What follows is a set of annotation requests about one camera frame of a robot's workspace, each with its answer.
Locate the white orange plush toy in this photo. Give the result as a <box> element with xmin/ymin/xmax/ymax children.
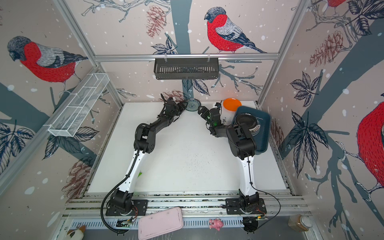
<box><xmin>64</xmin><ymin>225</ymin><xmax>86</xmax><ymax>240</ymax></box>

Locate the black hanging wire basket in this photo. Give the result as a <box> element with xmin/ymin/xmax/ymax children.
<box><xmin>154</xmin><ymin>58</ymin><xmax>219</xmax><ymax>80</ymax></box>

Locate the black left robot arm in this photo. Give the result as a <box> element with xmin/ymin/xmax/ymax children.
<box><xmin>101</xmin><ymin>98</ymin><xmax>187</xmax><ymax>216</ymax></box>

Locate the pink pig toy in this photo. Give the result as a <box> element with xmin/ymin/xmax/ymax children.
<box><xmin>209</xmin><ymin>219</ymin><xmax>224</xmax><ymax>231</ymax></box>

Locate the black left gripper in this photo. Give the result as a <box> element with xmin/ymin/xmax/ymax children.
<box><xmin>171</xmin><ymin>102</ymin><xmax>188</xmax><ymax>119</ymax></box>

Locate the teal plastic bin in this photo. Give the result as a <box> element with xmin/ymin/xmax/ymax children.
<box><xmin>232</xmin><ymin>106</ymin><xmax>271</xmax><ymax>155</ymax></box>

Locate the black round plate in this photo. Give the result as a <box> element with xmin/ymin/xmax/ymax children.
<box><xmin>235</xmin><ymin>113</ymin><xmax>259</xmax><ymax>130</ymax></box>

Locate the pink rectangular tray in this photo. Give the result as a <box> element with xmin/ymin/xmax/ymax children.
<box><xmin>138</xmin><ymin>207</ymin><xmax>184</xmax><ymax>240</ymax></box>

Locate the orange plastic plate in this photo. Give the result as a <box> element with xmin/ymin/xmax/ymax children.
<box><xmin>223</xmin><ymin>98</ymin><xmax>242</xmax><ymax>112</ymax></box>

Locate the aluminium frame crossbar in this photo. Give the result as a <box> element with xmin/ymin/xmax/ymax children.
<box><xmin>94</xmin><ymin>53</ymin><xmax>280</xmax><ymax>63</ymax></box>

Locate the white wire mesh shelf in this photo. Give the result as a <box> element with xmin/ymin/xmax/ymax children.
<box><xmin>48</xmin><ymin>73</ymin><xmax>110</xmax><ymax>137</ymax></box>

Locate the small green patterned plate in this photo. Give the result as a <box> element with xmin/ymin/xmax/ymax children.
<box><xmin>186</xmin><ymin>98</ymin><xmax>201</xmax><ymax>112</ymax></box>

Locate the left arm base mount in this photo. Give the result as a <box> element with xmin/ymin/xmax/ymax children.
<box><xmin>106</xmin><ymin>200</ymin><xmax>148</xmax><ymax>217</ymax></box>

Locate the amber jar with lid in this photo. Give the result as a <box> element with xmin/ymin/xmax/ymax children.
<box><xmin>288</xmin><ymin>214</ymin><xmax>313</xmax><ymax>232</ymax></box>

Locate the teal rim plate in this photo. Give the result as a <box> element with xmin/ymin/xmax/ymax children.
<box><xmin>249</xmin><ymin>119</ymin><xmax>261</xmax><ymax>136</ymax></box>

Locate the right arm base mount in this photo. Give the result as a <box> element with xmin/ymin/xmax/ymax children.
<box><xmin>223</xmin><ymin>198</ymin><xmax>267</xmax><ymax>215</ymax></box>

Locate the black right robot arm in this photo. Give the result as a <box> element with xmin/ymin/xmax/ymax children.
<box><xmin>198</xmin><ymin>103</ymin><xmax>260</xmax><ymax>214</ymax></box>

